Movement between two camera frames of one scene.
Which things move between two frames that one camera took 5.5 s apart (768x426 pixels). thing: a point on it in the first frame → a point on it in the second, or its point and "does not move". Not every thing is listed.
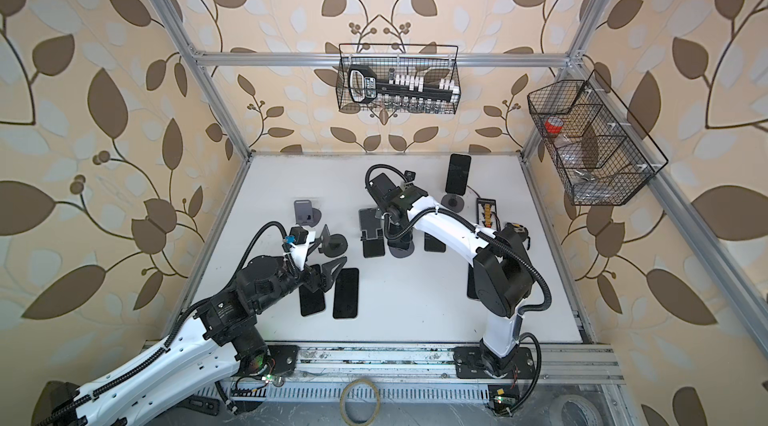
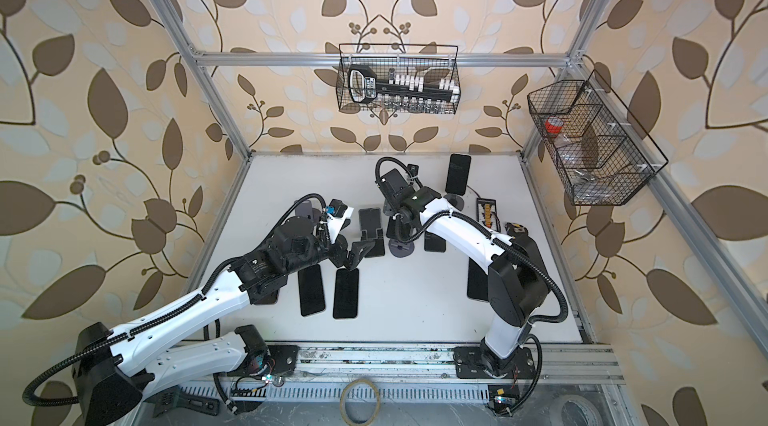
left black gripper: [324, 281] → [353, 257]
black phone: [311, 302] does not move
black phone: [432, 244] does not move
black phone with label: [346, 294] does not move
